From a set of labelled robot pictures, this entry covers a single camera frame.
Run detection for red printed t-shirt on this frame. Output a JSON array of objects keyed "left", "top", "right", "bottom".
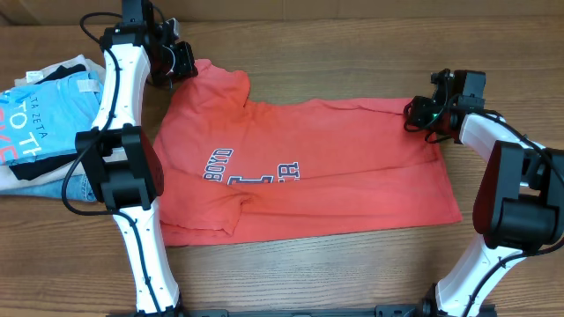
[{"left": 154, "top": 59, "right": 462, "bottom": 247}]

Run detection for light blue folded t-shirt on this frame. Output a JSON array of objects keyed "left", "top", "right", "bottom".
[{"left": 1, "top": 71, "right": 103, "bottom": 166}]

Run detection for beige folded garment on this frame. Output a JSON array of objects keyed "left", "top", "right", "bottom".
[{"left": 1, "top": 55, "right": 105, "bottom": 190}]

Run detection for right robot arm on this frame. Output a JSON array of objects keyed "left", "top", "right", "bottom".
[{"left": 376, "top": 95, "right": 563, "bottom": 316}]

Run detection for folded blue jeans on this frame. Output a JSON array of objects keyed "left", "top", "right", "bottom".
[{"left": 1, "top": 175, "right": 96, "bottom": 203}]

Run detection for black folded garment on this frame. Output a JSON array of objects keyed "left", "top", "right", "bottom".
[{"left": 8, "top": 64, "right": 86, "bottom": 181}]

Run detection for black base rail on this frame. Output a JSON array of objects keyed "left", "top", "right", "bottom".
[{"left": 105, "top": 303, "right": 499, "bottom": 317}]

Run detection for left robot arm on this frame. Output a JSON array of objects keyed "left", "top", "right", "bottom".
[{"left": 75, "top": 19, "right": 197, "bottom": 316}]

